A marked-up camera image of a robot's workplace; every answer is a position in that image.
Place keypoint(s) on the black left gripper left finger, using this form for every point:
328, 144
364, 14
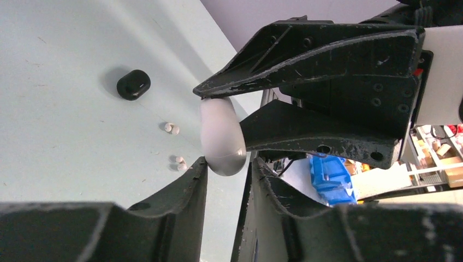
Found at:
167, 226

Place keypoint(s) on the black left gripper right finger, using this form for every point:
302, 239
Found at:
279, 223

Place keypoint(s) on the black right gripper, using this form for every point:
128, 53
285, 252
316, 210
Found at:
358, 85

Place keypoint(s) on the white clip earbud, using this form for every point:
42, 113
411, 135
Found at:
172, 128
181, 163

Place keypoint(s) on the white earbud charging case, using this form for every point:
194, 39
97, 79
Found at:
221, 137

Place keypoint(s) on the black earbud charging case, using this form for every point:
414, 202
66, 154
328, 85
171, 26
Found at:
133, 85

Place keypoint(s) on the blue plastic storage bin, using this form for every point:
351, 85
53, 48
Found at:
331, 180

